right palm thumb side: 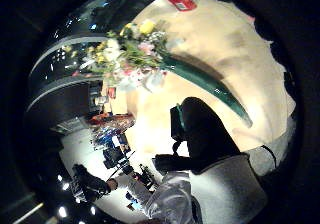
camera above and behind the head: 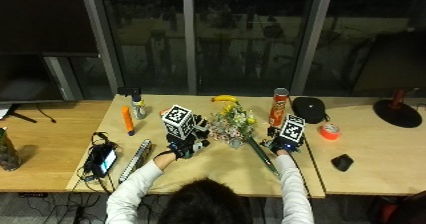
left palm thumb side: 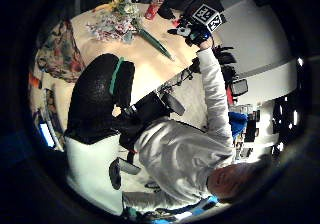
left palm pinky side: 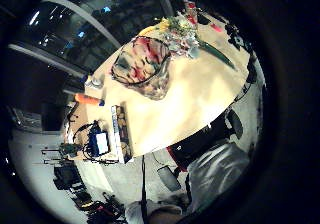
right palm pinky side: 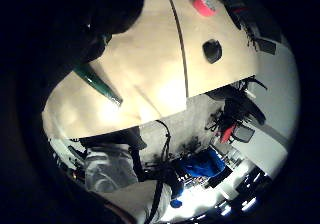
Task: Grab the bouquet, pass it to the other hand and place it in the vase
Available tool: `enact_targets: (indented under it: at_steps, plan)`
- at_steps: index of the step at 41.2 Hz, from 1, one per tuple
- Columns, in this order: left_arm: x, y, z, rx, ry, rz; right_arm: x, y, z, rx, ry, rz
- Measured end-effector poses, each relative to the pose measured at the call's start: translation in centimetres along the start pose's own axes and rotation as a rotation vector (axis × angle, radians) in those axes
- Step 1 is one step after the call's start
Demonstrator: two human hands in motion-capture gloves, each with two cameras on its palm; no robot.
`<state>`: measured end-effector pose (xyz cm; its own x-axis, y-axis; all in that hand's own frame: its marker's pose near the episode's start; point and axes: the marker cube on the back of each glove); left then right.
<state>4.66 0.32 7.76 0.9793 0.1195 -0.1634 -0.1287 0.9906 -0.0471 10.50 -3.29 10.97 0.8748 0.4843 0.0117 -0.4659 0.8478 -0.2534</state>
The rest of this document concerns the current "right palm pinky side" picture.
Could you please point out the pink tape roll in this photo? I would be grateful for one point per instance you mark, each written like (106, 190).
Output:
(203, 6)

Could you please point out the black oval object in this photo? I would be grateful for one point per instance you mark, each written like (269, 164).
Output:
(212, 50)

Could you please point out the black bag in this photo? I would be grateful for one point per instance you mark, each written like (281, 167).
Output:
(250, 12)

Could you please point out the the person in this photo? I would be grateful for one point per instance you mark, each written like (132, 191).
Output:
(106, 169)

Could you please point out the black office chair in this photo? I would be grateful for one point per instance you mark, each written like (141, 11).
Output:
(241, 109)

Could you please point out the red object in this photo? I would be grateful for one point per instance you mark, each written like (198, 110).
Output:
(228, 134)

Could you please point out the blue cloth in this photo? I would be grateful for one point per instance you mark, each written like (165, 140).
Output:
(202, 164)

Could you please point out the small blue object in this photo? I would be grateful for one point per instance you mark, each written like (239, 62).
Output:
(176, 203)

